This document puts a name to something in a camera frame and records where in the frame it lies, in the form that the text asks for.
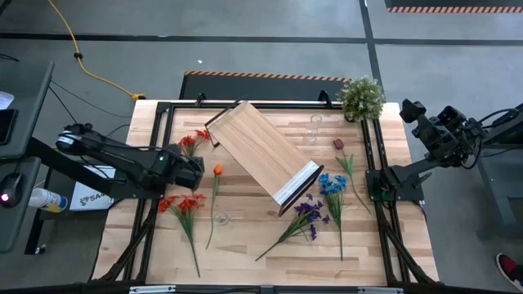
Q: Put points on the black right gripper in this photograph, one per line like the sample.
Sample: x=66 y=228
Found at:
x=445 y=134

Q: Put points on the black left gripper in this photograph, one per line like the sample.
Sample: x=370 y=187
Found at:
x=180 y=169

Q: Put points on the orange artificial tulip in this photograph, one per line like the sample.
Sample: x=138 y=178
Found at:
x=218 y=169

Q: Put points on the small red flower bunch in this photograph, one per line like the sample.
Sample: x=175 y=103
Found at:
x=188 y=141

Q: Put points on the large red flower bunch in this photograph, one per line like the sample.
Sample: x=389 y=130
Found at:
x=188 y=204

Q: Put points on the clear glass vase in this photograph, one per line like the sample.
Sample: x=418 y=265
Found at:
x=221 y=218
x=312 y=130

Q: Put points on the dark red artificial tulip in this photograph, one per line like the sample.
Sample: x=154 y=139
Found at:
x=338 y=143

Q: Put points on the blue artificial flower bunch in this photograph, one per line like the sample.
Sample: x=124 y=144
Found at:
x=333 y=185

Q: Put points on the purple artificial flower bunch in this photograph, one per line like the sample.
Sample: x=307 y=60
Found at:
x=306 y=209

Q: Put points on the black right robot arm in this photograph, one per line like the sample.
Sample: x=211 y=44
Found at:
x=408 y=175

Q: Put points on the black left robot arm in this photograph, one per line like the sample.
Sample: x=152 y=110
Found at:
x=122 y=157

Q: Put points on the potted green white plant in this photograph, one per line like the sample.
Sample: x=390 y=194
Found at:
x=361 y=98

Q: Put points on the dark metal stand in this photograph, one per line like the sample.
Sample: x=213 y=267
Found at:
x=502 y=183

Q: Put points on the black mat with striped edge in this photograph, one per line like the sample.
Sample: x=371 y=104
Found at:
x=449 y=4
x=261 y=87

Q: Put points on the white printed box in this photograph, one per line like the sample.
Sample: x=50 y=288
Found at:
x=88 y=202

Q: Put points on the black desk leg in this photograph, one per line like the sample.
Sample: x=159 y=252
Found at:
x=53 y=160

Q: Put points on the white spray bottle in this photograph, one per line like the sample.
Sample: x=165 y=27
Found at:
x=47 y=200

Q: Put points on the grey desk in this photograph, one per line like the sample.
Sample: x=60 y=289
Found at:
x=28 y=122

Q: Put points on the person's shoe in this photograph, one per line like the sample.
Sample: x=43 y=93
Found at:
x=510 y=269

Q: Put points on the black computer mouse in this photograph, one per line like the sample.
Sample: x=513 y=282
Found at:
x=11 y=190

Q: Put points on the black flat phone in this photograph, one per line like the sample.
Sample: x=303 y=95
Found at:
x=7 y=126

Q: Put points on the white paper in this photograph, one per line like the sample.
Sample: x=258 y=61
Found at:
x=5 y=100

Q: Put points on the wooden shelf with black frame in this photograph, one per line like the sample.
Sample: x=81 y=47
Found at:
x=261 y=151

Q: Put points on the silver metal bracket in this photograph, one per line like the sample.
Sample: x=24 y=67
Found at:
x=380 y=290
x=151 y=290

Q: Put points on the black metal rig frame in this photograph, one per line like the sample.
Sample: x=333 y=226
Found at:
x=327 y=290

